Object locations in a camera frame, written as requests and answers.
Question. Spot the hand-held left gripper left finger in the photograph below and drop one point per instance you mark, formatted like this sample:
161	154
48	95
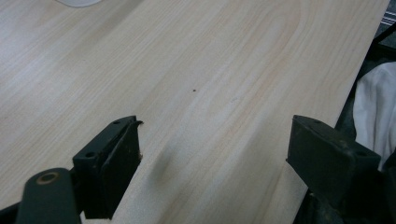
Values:
107	169

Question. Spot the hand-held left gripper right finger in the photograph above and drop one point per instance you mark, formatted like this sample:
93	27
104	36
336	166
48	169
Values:
327	158

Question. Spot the black metal frame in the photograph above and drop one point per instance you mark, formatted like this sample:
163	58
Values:
384	37

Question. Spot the white cloth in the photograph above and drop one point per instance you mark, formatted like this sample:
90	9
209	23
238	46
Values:
375	109

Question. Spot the white round object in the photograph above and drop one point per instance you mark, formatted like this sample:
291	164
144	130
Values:
77	2

